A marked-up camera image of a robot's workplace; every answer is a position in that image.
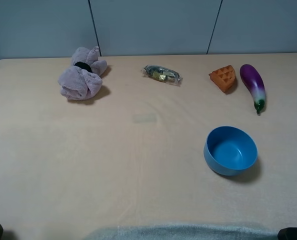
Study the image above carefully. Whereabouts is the purple toy eggplant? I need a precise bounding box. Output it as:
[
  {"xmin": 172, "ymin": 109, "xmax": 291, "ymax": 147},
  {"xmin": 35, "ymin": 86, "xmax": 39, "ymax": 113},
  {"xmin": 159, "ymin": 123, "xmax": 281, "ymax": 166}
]
[{"xmin": 239, "ymin": 64, "xmax": 266, "ymax": 115}]

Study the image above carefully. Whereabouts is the pink rolled towel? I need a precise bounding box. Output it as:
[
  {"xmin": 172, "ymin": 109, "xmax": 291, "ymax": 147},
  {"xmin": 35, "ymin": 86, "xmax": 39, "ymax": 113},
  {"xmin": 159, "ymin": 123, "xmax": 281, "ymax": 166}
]
[{"xmin": 58, "ymin": 46, "xmax": 108, "ymax": 101}]

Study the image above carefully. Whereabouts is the orange toy waffle slice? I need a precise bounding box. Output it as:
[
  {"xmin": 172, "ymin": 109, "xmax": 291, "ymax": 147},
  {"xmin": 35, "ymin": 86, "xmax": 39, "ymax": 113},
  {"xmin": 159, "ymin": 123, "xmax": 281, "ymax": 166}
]
[{"xmin": 209, "ymin": 65, "xmax": 237, "ymax": 93}]

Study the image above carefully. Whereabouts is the blue plastic bowl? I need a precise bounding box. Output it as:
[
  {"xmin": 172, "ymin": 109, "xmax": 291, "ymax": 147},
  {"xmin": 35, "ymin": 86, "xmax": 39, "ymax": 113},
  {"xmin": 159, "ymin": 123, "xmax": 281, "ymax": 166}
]
[{"xmin": 203, "ymin": 126, "xmax": 258, "ymax": 177}]

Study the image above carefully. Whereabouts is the clear bag with cable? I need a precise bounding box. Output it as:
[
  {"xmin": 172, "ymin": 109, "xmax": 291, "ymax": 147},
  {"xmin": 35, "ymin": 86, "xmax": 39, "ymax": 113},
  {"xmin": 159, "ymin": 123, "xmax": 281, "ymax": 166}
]
[{"xmin": 141, "ymin": 65, "xmax": 183, "ymax": 87}]

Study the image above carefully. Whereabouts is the black hair tie band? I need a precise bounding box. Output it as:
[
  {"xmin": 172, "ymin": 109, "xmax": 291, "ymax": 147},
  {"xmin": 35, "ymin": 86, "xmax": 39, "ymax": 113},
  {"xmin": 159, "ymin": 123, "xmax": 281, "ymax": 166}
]
[{"xmin": 74, "ymin": 62, "xmax": 92, "ymax": 73}]

